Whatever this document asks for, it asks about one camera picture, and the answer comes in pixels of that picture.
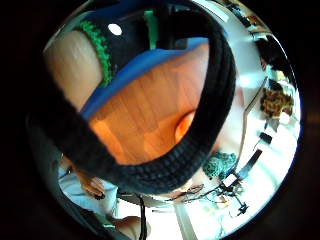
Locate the flat black bar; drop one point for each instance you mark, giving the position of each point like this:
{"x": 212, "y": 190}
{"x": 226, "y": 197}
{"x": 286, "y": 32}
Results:
{"x": 250, "y": 163}

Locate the small black device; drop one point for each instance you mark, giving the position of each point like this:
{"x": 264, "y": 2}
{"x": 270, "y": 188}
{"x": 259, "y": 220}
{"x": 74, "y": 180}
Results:
{"x": 265, "y": 137}

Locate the small white box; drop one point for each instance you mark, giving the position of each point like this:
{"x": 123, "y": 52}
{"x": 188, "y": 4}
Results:
{"x": 230, "y": 180}

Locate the small black clamp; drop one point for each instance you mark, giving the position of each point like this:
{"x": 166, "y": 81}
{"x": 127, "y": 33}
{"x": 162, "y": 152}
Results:
{"x": 242, "y": 208}

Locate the person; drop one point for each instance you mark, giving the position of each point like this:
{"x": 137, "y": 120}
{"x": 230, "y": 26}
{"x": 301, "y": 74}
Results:
{"x": 76, "y": 195}

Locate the orange box with blue edge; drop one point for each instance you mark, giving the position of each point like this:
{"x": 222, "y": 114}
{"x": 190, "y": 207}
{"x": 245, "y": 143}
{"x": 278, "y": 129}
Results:
{"x": 143, "y": 110}

